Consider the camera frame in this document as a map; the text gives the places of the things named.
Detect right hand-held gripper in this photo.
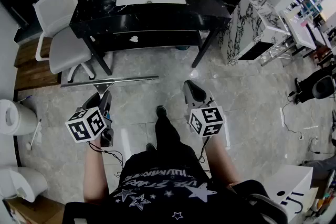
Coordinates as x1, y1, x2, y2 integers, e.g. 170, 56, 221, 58
183, 79, 226, 138

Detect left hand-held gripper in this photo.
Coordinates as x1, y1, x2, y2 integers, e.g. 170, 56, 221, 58
65, 90, 115, 148

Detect metal squeegee with blue handle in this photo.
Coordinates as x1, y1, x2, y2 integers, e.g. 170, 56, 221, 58
60, 75, 160, 99

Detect person's right forearm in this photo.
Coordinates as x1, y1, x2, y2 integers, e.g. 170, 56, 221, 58
202, 133, 243, 187

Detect person's left forearm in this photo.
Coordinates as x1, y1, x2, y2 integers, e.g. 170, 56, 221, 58
83, 136, 111, 205

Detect person's black trousers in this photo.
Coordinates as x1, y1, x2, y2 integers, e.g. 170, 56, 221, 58
145, 114, 202, 166

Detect white office chair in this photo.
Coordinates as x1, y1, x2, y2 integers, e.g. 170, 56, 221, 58
32, 0, 97, 83

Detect white toilet brush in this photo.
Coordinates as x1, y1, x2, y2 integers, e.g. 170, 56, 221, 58
25, 119, 43, 151

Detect wooden steps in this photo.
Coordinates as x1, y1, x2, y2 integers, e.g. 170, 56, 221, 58
14, 36, 61, 91

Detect white round bin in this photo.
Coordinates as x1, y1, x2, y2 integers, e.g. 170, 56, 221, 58
0, 99, 38, 136

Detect black marble table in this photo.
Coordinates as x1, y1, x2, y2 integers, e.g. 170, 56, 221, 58
69, 0, 232, 76

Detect white marble cabinet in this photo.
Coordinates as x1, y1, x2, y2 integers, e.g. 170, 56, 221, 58
219, 0, 291, 66

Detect metal rack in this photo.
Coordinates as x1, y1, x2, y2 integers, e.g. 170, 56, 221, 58
259, 41, 296, 67

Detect person's black star t-shirt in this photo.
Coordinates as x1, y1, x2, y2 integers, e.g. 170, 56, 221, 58
62, 148, 289, 224

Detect white toilet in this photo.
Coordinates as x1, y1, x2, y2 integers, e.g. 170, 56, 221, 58
0, 166, 49, 203

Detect white desk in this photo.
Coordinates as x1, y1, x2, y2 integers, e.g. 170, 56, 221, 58
282, 10, 318, 51

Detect brown cardboard box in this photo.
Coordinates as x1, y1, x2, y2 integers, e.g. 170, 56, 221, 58
4, 196, 66, 224

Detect white printed box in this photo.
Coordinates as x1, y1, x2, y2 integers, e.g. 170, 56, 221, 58
261, 164, 314, 221

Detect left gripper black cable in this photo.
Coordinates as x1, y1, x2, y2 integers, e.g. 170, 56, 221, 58
88, 141, 124, 169

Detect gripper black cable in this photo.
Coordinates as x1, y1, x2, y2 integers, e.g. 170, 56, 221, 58
197, 136, 211, 164
88, 141, 124, 169

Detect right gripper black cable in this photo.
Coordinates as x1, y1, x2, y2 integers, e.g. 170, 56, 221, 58
197, 136, 211, 164

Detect black floor cable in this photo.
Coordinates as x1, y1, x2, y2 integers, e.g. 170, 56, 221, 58
281, 91, 304, 140

